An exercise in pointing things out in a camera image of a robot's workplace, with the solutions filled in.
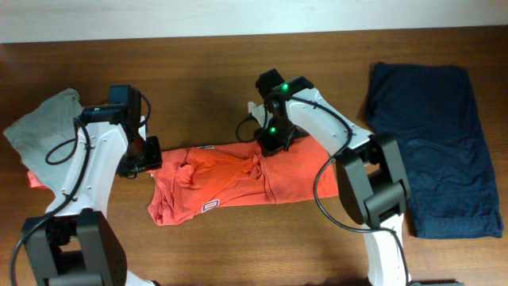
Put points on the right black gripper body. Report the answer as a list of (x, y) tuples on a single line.
[(278, 134)]

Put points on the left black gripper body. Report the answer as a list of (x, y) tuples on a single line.
[(144, 156)]

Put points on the orange printed t-shirt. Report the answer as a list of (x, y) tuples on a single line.
[(195, 180)]

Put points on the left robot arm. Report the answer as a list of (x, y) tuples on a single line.
[(73, 243)]

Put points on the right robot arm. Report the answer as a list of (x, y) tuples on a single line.
[(372, 180)]

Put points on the orange folded shirt under grey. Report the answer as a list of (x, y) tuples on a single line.
[(34, 182)]

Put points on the navy blue folded shirt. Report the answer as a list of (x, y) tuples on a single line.
[(432, 113)]

